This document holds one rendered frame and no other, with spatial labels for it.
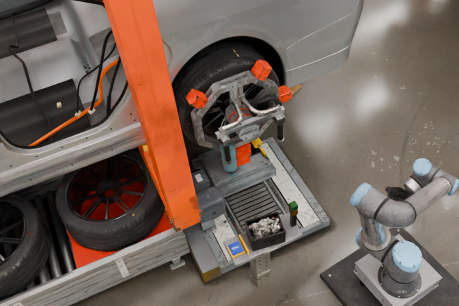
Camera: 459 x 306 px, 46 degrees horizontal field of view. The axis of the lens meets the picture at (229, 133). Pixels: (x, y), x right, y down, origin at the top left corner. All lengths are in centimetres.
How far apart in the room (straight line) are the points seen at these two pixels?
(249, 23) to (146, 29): 101
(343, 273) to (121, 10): 197
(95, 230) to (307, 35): 170
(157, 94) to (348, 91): 251
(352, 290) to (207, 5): 174
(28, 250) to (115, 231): 50
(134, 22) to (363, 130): 259
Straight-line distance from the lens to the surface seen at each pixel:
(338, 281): 321
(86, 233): 332
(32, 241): 340
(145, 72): 224
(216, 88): 298
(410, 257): 291
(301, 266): 357
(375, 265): 316
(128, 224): 326
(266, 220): 308
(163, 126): 247
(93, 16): 389
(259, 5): 298
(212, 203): 336
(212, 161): 379
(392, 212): 237
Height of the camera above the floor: 316
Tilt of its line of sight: 48 degrees down
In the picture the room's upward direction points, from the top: 7 degrees counter-clockwise
